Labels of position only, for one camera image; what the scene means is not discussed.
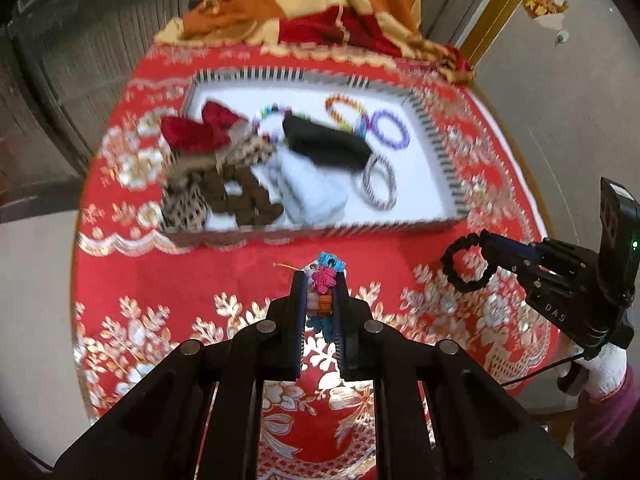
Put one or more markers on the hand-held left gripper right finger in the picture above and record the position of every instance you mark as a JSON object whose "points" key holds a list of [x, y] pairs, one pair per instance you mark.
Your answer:
{"points": [[340, 320]]}

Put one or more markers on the leopard print scrunchie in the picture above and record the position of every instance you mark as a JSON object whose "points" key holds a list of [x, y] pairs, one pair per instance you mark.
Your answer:
{"points": [[182, 210]]}

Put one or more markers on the red velvet bow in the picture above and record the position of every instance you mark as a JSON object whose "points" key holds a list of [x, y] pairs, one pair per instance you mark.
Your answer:
{"points": [[195, 132]]}

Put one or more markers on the red gold floral tablecloth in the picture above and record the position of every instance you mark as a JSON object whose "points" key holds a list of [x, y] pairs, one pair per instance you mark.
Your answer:
{"points": [[200, 280]]}

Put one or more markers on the person's right hand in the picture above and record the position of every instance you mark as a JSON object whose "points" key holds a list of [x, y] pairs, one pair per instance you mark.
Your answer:
{"points": [[607, 372]]}

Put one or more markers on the orange red patterned blanket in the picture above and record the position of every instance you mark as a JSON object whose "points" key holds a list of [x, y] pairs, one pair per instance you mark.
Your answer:
{"points": [[260, 5]]}

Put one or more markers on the brown scrunchie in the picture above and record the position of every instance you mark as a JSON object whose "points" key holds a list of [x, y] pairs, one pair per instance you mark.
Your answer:
{"points": [[250, 210]]}

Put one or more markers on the light grey fluffy scrunchie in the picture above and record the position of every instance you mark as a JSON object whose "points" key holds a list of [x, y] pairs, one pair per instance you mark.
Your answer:
{"points": [[310, 190]]}

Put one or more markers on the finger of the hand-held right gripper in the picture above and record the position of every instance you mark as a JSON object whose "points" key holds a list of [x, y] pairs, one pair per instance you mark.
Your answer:
{"points": [[515, 272], [510, 247]]}

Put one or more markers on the orange yellow wall sticker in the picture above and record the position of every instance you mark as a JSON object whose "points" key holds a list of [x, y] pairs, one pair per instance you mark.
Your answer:
{"points": [[545, 2]]}

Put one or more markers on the person's right forearm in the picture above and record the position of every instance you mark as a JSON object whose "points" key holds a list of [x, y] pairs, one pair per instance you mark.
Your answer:
{"points": [[610, 430]]}

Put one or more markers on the black scrunchie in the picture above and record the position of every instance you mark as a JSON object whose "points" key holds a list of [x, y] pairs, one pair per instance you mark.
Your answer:
{"points": [[447, 265]]}

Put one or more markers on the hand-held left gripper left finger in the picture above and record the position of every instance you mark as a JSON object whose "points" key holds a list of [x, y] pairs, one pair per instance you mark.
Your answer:
{"points": [[300, 320]]}

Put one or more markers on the dotted beige hair bow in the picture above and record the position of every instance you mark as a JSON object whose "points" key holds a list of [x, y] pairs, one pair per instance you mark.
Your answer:
{"points": [[250, 150]]}

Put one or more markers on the striped cardboard box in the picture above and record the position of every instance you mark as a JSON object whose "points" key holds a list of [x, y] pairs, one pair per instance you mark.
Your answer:
{"points": [[310, 235]]}

